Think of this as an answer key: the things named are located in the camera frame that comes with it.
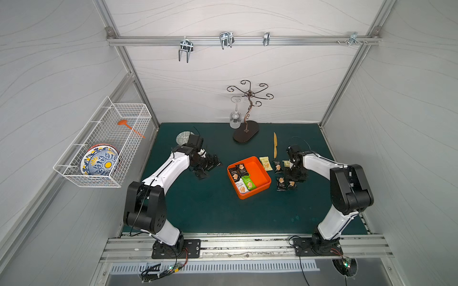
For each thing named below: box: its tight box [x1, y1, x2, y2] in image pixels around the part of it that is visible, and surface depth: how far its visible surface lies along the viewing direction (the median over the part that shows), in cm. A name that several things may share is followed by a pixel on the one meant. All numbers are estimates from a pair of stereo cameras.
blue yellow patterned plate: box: [79, 143, 120, 176], surface depth 62 cm
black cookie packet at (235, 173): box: [229, 167, 241, 182], surface depth 95 cm
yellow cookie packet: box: [259, 156, 274, 172], surface depth 102 cm
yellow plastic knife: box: [273, 132, 278, 160], surface depth 113 cm
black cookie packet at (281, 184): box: [276, 176, 287, 192], surface depth 94 cm
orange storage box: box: [227, 156, 272, 200], surface depth 97 cm
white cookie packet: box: [234, 178, 250, 194], surface depth 90 cm
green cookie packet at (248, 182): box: [241, 174, 257, 191], surface depth 94 cm
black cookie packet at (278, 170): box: [273, 160, 284, 175], surface depth 100 cm
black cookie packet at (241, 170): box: [234, 163, 249, 177], surface depth 97 cm
